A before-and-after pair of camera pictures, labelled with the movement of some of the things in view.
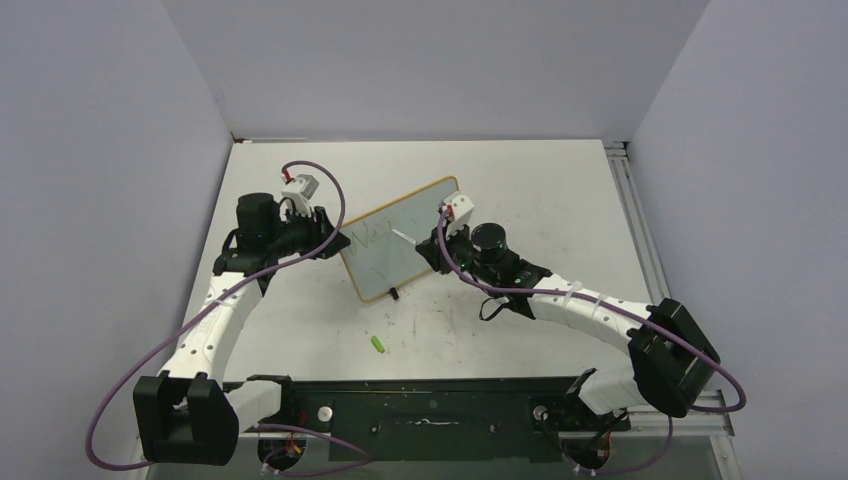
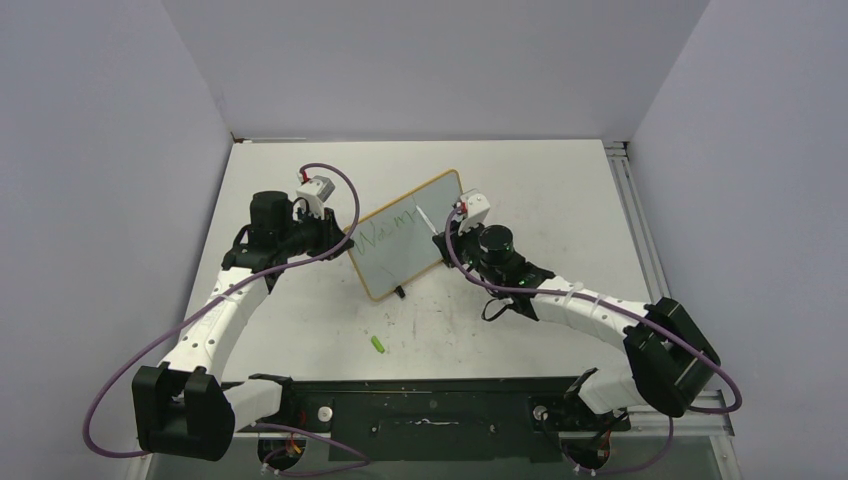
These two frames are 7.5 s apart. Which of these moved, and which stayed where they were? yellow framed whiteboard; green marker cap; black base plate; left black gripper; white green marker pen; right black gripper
Moved: white green marker pen; right black gripper
Stayed: left black gripper; yellow framed whiteboard; green marker cap; black base plate
